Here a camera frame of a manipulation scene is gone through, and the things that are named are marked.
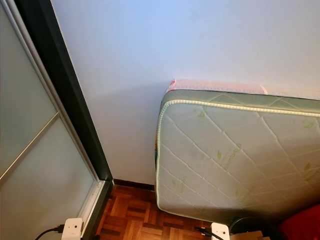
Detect frosted glass sliding door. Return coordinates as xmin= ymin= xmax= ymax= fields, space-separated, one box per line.
xmin=0 ymin=0 xmax=106 ymax=240

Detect dark wooden baseboard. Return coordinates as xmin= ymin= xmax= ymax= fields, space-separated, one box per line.
xmin=113 ymin=178 xmax=157 ymax=192

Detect black round waste bin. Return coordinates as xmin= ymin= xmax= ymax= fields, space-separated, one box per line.
xmin=229 ymin=216 xmax=281 ymax=240

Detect brown cardboard scraps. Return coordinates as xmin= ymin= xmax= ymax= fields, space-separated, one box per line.
xmin=242 ymin=231 xmax=263 ymax=240

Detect large red cushion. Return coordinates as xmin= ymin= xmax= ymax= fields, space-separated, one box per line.
xmin=277 ymin=204 xmax=320 ymax=240

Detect black wardrobe frame post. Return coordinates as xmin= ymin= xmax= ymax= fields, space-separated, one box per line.
xmin=14 ymin=0 xmax=114 ymax=240

